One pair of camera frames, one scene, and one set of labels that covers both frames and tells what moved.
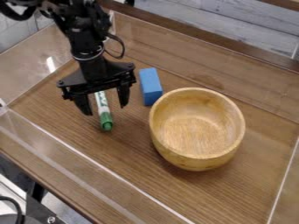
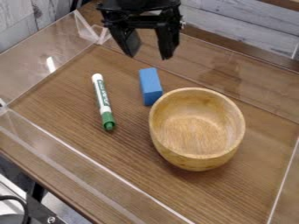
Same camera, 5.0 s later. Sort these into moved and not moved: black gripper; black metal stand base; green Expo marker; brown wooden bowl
Moved: black gripper
Not moved: black metal stand base; brown wooden bowl; green Expo marker
